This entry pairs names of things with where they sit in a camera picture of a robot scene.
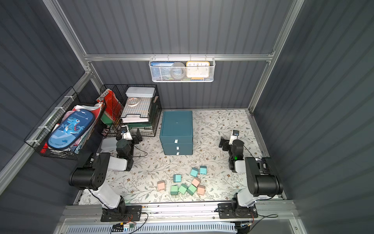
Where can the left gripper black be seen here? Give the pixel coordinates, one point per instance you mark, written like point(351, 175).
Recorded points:
point(136, 139)

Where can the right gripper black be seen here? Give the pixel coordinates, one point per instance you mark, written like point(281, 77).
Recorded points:
point(223, 143)

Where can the teal drawer cabinet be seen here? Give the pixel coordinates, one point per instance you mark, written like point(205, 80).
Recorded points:
point(176, 134)

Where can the pink plug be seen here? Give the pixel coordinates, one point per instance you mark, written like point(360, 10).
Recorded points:
point(161, 186)
point(201, 190)
point(196, 182)

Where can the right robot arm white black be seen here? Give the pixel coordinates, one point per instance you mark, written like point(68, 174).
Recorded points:
point(262, 180)

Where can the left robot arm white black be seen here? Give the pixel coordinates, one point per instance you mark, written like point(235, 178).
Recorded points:
point(115, 154)

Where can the floral table mat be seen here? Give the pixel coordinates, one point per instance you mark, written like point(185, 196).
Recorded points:
point(151, 165)

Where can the clear tape roll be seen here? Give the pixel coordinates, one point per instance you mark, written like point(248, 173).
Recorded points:
point(133, 101)

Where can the red white booklet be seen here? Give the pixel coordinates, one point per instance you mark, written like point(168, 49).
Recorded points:
point(112, 106)

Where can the white lidded plastic container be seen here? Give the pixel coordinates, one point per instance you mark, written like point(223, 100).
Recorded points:
point(140, 92)

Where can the green plug right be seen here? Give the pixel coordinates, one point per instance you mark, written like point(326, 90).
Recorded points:
point(191, 189)

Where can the green plug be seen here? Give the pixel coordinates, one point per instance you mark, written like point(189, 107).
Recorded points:
point(183, 189)
point(191, 189)
point(174, 190)

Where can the green plug middle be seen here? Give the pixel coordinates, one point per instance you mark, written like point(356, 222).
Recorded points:
point(183, 189)

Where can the blue dinosaur pencil case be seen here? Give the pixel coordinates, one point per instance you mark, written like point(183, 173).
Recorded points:
point(70, 130)

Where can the green plug left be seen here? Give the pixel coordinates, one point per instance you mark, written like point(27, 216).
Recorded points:
point(174, 190)

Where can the blue box in basket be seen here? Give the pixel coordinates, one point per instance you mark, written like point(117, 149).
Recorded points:
point(165, 69)

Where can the yellow white alarm clock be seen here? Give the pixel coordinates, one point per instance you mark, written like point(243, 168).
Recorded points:
point(197, 69)

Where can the grey tape roll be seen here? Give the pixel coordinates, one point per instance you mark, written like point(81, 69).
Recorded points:
point(178, 71)

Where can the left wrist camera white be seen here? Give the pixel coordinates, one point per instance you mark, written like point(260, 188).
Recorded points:
point(125, 133)

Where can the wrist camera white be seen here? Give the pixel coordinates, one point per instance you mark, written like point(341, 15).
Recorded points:
point(125, 133)
point(234, 136)

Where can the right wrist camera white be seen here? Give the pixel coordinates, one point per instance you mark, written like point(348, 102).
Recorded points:
point(234, 136)

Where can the black wire desk organizer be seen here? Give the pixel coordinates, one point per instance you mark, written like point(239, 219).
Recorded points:
point(145, 116)

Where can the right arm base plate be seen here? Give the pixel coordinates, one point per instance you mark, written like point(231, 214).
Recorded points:
point(227, 211)

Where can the white wire wall basket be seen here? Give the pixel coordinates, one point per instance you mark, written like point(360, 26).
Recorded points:
point(154, 70)

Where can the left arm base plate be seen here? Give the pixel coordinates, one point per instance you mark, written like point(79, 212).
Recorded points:
point(124, 214)

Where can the black wire side basket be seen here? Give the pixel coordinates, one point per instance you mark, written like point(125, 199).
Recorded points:
point(69, 102)

